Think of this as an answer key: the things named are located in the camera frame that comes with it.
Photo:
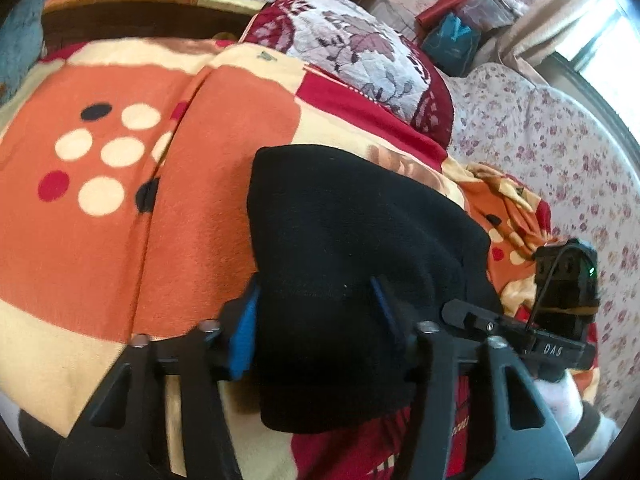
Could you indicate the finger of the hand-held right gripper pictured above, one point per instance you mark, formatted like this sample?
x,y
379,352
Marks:
x,y
475,317

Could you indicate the dark wooden headboard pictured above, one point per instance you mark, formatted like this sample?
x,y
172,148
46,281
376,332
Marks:
x,y
140,22

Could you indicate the blue bag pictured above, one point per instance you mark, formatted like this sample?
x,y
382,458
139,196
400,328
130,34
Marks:
x,y
450,42

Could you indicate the small-flower sofa cover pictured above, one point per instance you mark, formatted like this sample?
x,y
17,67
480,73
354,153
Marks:
x,y
560,160

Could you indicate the window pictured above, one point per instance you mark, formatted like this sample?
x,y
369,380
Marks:
x,y
600,35

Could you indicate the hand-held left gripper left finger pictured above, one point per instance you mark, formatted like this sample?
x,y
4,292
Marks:
x,y
244,335

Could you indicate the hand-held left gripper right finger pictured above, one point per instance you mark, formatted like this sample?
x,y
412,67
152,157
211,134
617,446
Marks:
x,y
382,305

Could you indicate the maroon white floral pillow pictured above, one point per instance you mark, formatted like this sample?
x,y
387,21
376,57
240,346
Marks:
x,y
350,40

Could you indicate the orange red printed blanket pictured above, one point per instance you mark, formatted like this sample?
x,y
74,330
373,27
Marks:
x,y
200,210

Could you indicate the black pants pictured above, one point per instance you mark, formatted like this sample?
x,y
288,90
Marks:
x,y
350,240

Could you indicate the beige curtain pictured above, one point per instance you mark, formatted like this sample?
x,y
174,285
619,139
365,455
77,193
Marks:
x,y
545,15

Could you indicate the teal fuzzy garment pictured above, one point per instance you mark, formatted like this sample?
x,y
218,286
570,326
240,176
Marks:
x,y
20,45

